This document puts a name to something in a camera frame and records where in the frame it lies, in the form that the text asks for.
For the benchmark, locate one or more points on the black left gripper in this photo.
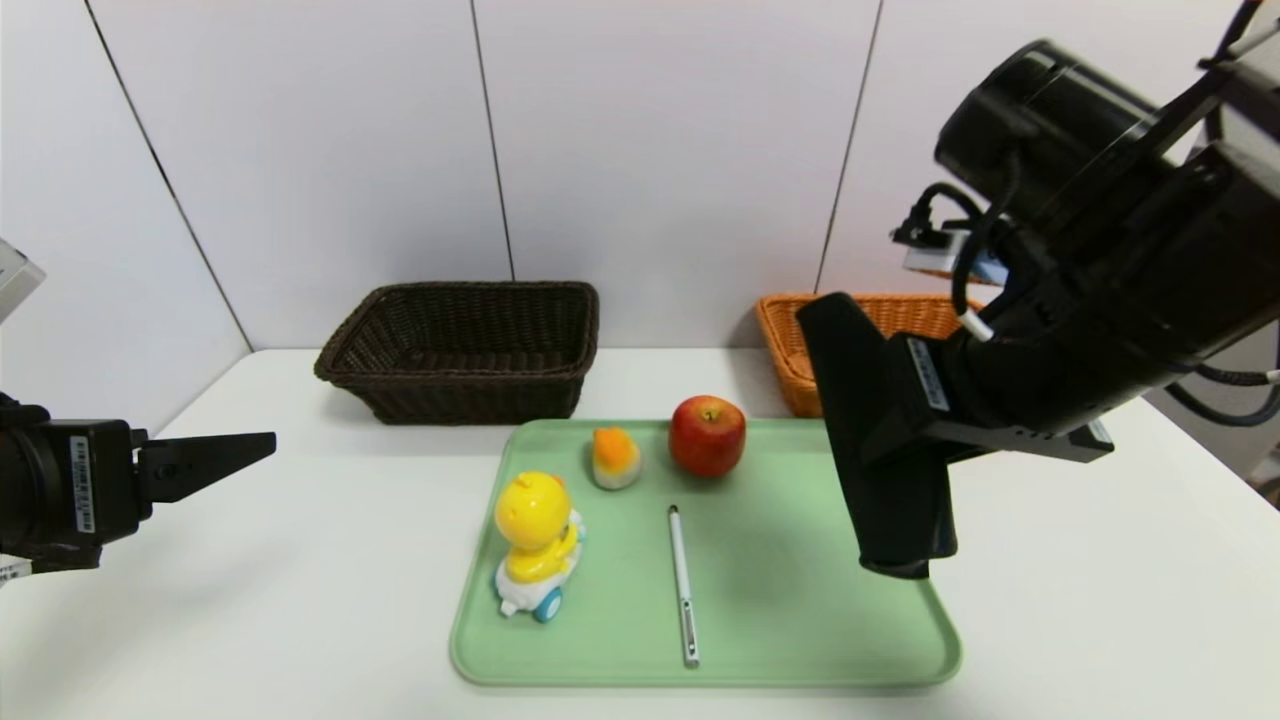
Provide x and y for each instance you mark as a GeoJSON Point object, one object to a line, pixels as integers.
{"type": "Point", "coordinates": [92, 483]}

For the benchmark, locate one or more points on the white orange toy bun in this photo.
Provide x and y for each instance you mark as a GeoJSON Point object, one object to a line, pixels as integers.
{"type": "Point", "coordinates": [615, 460]}

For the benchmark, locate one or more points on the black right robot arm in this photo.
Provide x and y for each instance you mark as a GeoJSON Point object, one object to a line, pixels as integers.
{"type": "Point", "coordinates": [1100, 180]}

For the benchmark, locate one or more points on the yellow duck toy car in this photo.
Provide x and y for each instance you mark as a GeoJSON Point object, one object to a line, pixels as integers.
{"type": "Point", "coordinates": [535, 530]}

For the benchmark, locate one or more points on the grey partition panel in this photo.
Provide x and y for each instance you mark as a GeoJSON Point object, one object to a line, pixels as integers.
{"type": "Point", "coordinates": [1250, 450]}

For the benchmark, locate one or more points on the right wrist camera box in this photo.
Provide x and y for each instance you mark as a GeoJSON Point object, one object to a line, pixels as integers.
{"type": "Point", "coordinates": [940, 255]}

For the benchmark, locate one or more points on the orange wicker basket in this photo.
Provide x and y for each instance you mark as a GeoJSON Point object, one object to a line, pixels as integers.
{"type": "Point", "coordinates": [785, 350]}

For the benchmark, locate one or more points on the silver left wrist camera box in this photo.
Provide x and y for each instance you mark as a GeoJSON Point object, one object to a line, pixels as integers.
{"type": "Point", "coordinates": [18, 280]}

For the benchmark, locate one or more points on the light green plastic tray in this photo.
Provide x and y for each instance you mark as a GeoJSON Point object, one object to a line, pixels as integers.
{"type": "Point", "coordinates": [780, 620]}

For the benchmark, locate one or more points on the red apple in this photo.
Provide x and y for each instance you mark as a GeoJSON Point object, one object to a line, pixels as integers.
{"type": "Point", "coordinates": [707, 437]}

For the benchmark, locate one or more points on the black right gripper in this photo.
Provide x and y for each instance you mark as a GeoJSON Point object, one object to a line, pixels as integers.
{"type": "Point", "coordinates": [925, 385]}

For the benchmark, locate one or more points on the white pen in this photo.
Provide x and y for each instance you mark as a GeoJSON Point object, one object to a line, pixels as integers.
{"type": "Point", "coordinates": [682, 580]}

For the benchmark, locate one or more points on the dark brown wicker basket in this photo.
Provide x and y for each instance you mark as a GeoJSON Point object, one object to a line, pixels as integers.
{"type": "Point", "coordinates": [450, 395]}

